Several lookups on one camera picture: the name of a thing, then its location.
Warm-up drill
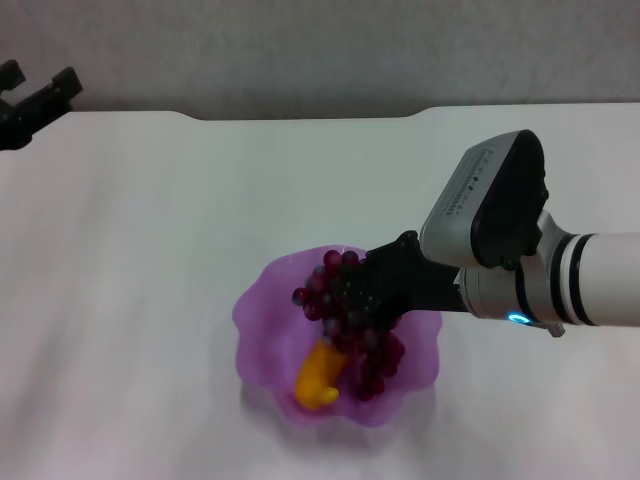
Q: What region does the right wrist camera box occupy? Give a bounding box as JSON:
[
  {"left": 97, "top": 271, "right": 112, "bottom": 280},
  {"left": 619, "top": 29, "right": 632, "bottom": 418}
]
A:
[{"left": 418, "top": 129, "right": 550, "bottom": 272}]

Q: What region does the purple translucent wavy bowl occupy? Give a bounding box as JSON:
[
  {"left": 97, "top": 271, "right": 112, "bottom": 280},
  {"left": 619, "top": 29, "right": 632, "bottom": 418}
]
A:
[{"left": 231, "top": 243, "right": 444, "bottom": 430}]

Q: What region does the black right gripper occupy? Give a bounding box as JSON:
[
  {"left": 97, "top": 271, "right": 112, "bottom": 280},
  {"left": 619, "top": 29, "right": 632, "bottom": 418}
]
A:
[{"left": 339, "top": 230, "right": 467, "bottom": 334}]

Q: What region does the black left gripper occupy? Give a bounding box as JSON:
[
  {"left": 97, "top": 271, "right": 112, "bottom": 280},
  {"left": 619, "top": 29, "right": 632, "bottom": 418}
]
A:
[{"left": 0, "top": 59, "right": 83, "bottom": 151}]

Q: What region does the yellow banana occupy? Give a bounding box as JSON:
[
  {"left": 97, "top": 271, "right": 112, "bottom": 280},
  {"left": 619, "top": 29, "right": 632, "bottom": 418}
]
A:
[{"left": 294, "top": 337, "right": 349, "bottom": 412}]

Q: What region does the dark red grape bunch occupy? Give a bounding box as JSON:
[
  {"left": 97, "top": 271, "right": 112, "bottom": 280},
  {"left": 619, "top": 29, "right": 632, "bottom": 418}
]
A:
[{"left": 291, "top": 249, "right": 406, "bottom": 402}]

